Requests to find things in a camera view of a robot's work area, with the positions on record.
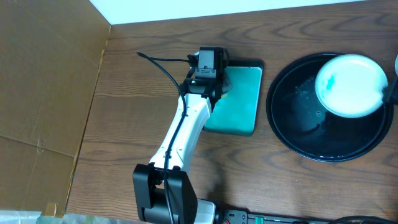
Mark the round black serving tray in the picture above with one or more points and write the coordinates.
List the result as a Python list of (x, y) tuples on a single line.
[(305, 126)]

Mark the brown cardboard sheet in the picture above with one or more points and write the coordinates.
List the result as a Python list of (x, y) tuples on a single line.
[(51, 54)]

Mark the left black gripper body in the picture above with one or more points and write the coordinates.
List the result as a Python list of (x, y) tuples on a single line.
[(224, 86)]

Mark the white plate with green stain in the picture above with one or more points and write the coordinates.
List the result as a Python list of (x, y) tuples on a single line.
[(396, 65)]

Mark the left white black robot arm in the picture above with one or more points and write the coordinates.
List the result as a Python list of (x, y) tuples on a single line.
[(163, 191)]

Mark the mint green plate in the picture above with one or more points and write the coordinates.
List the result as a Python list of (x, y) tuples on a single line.
[(351, 86)]

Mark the black tray with green water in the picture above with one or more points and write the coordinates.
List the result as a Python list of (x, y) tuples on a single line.
[(236, 113)]

